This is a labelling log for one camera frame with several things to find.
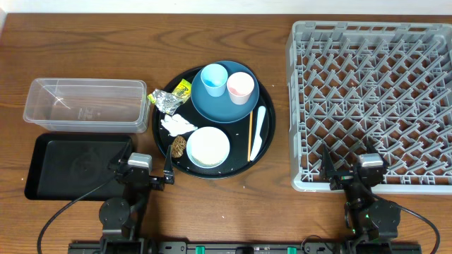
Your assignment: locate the light blue bowl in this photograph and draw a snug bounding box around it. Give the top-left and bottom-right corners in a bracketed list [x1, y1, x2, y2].
[186, 126, 231, 169]

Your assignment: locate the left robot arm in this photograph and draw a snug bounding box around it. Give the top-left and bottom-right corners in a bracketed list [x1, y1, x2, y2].
[99, 144, 175, 241]

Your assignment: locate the white tissue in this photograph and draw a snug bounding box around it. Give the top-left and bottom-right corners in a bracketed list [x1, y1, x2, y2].
[160, 114, 198, 137]

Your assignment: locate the light blue cup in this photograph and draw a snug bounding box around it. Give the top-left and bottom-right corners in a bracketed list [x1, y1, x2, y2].
[201, 63, 229, 97]

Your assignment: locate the light blue plastic knife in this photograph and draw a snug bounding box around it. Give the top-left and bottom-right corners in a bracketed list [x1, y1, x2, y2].
[250, 106, 266, 161]

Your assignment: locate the wooden chopstick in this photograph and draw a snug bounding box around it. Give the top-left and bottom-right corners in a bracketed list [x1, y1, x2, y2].
[247, 110, 253, 162]

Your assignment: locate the yellow snack wrapper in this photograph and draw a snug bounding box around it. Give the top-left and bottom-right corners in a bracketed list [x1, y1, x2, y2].
[147, 79, 191, 116]

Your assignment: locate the cooked white rice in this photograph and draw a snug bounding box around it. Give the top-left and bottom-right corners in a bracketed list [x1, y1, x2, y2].
[190, 128, 229, 167]

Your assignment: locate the pink cup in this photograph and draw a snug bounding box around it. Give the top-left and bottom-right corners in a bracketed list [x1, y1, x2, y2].
[227, 72, 255, 105]

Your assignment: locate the round black serving tray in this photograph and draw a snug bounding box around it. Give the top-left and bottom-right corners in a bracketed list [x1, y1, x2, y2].
[151, 67, 276, 179]

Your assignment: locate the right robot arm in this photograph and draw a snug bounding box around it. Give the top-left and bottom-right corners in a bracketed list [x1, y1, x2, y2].
[320, 143, 400, 246]

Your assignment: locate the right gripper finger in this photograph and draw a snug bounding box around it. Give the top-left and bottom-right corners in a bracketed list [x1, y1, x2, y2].
[320, 144, 338, 179]
[366, 138, 389, 166]

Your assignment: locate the brown walnut shell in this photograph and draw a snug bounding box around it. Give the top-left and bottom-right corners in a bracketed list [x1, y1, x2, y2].
[171, 135, 186, 158]

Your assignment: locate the dark blue plate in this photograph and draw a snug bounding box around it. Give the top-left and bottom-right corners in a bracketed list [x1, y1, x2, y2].
[191, 61, 260, 123]

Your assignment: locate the black mounting rail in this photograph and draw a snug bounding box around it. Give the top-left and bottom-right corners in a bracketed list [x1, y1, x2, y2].
[67, 240, 423, 254]

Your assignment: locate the black rectangular tray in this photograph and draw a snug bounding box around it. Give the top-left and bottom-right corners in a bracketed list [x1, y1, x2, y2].
[24, 133, 133, 201]

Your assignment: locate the grey dishwasher rack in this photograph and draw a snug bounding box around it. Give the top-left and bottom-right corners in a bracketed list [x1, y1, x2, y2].
[285, 21, 451, 195]

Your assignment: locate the clear plastic bin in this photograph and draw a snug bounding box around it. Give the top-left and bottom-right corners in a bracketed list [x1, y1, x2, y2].
[23, 78, 150, 133]

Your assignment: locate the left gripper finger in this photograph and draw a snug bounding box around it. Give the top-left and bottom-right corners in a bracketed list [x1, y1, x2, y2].
[107, 141, 131, 170]
[163, 145, 175, 185]

